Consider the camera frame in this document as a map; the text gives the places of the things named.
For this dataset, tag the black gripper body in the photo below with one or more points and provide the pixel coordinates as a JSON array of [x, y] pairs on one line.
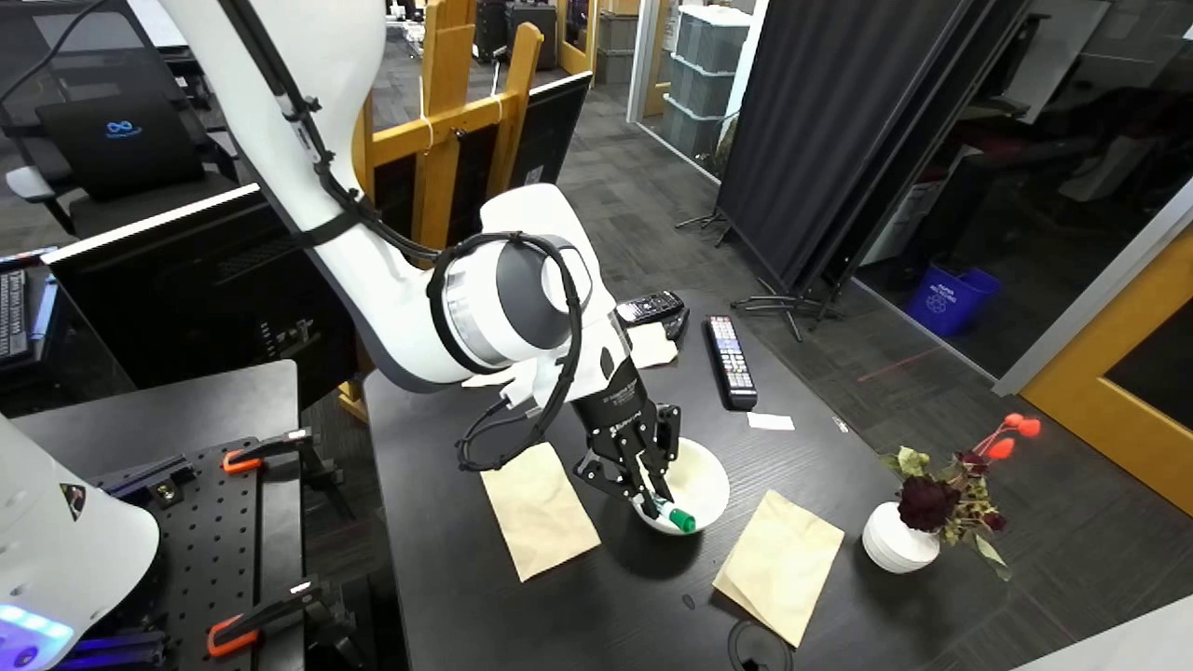
[[619, 406]]

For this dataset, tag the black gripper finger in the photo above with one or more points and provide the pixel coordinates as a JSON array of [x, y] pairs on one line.
[[665, 447], [608, 469]]

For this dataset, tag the green marker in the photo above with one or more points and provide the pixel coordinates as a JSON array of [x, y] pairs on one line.
[[678, 520]]

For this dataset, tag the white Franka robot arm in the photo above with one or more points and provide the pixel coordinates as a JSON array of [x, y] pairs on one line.
[[410, 309]]

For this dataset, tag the white bowl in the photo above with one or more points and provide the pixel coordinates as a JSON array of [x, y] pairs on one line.
[[709, 477]]

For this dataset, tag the tan paper napkin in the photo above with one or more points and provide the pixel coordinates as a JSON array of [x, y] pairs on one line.
[[538, 510], [780, 565], [654, 346]]

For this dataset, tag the wide black button remote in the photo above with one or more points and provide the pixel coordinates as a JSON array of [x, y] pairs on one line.
[[650, 308]]

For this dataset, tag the small white eraser block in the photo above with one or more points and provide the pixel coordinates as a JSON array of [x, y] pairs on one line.
[[770, 421]]

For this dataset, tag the long black remote control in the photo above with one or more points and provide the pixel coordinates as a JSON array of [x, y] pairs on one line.
[[731, 358]]

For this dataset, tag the black rounded table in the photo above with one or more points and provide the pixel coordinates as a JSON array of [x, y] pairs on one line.
[[673, 627]]

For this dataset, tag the small white round vase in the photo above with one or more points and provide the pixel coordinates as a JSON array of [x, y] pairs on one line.
[[896, 540]]

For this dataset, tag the dark red flower bunch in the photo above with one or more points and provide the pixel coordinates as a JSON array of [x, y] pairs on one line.
[[957, 497]]

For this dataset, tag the blue plastic bin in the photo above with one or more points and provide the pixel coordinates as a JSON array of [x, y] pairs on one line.
[[954, 300]]

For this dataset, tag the grey storage drawer stack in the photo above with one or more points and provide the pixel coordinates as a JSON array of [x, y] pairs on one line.
[[709, 77]]

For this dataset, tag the black curtain partition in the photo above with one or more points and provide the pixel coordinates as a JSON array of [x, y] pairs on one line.
[[860, 123]]

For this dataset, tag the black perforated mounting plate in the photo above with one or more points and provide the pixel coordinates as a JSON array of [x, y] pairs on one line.
[[212, 535]]

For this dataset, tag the black desk with white edge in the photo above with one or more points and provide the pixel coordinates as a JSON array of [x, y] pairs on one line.
[[189, 309]]

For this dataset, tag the yellow wooden door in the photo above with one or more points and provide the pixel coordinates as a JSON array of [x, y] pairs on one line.
[[1120, 384]]

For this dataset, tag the black laptop with blue logo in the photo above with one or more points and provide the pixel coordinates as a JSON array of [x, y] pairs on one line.
[[117, 140]]

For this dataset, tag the wooden chair frame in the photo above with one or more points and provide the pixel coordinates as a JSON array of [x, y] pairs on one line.
[[463, 117]]

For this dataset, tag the grey door frame post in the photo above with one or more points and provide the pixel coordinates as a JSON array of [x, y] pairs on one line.
[[1095, 300]]

